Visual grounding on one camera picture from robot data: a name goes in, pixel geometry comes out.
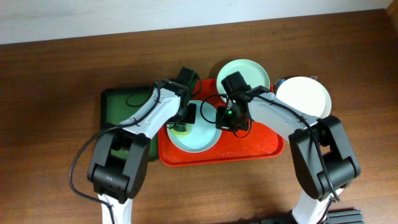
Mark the light blue plate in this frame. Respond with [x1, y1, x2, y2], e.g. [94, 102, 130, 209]
[167, 100, 222, 153]

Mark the yellow green scrub sponge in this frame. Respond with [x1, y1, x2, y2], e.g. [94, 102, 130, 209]
[170, 123, 188, 135]

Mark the white plate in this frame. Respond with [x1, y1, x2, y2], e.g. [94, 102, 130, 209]
[274, 77, 332, 118]

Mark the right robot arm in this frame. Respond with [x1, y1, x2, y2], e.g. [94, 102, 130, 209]
[215, 72, 364, 224]

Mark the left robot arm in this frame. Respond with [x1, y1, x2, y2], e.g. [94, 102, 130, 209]
[87, 67, 199, 223]

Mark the black tray with green water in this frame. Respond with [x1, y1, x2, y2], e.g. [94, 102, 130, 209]
[100, 86, 159, 161]

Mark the mint green plate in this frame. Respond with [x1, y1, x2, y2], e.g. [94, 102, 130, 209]
[216, 59, 271, 94]

